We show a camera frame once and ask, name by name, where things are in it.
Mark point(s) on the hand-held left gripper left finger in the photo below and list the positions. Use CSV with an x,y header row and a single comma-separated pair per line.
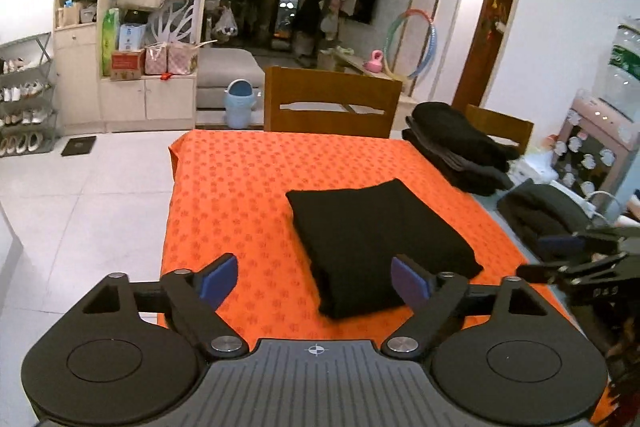
x,y
217,279

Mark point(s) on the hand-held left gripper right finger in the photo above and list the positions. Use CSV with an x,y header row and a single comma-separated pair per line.
x,y
410,282

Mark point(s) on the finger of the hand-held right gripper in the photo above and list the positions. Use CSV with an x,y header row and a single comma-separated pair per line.
x,y
560,246
575,272

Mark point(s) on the coat rack with clothes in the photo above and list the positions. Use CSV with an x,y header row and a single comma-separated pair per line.
x,y
310,17

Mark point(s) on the orange patterned mat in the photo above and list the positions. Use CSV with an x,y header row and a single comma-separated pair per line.
x,y
225,197

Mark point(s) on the wooden chair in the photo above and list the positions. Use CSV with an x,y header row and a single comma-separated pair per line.
x,y
330,89
500,122

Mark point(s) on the pink water dispenser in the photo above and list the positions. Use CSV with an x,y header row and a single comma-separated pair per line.
x,y
595,112

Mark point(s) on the pale blue waste bin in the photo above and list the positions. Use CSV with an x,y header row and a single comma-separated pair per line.
x,y
240,104

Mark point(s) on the clear water bottle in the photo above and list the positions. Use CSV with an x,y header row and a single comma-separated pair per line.
x,y
622,67

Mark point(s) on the black bathroom scale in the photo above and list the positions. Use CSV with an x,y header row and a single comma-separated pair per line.
x,y
79,146

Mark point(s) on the brown wooden door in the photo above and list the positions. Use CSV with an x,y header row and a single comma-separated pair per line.
x,y
480,67

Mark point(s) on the grey sofa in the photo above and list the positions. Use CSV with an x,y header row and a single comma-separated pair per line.
x,y
225,67

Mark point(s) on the pink kettlebell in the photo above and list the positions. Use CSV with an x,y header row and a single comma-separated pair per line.
x,y
374,66

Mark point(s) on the pink checked bag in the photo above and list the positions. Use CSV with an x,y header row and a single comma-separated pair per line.
x,y
156,61
182,59

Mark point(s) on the light wooden television cabinet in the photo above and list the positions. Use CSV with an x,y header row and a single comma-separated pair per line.
x,y
350,63

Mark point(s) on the hanging door ornament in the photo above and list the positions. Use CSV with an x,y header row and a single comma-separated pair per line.
x,y
496,27

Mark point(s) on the orange cardboard box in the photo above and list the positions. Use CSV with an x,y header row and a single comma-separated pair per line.
x,y
126,66

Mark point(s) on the rows of pale shoes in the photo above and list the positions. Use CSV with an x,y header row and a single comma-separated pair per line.
x,y
25,142

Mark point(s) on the multicoloured hula hoop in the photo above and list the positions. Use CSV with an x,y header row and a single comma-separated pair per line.
x,y
434,44

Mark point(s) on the white shelving cabinet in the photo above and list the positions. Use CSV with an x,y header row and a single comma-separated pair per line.
x,y
80,72

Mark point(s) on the hanging plastic bag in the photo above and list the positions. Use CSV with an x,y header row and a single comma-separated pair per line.
x,y
226,27

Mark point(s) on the white and blue box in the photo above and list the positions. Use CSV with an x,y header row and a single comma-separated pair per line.
x,y
132,38

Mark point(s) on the green package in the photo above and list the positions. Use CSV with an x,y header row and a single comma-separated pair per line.
x,y
110,42

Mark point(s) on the small black bag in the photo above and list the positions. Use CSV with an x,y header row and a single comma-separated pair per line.
x,y
135,17

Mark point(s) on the grey metal shoe rack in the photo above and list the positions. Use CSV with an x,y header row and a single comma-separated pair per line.
x,y
49,57

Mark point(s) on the standing mirror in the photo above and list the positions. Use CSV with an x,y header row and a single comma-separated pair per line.
x,y
285,7

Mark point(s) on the wall television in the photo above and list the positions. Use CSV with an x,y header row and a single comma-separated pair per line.
x,y
367,2

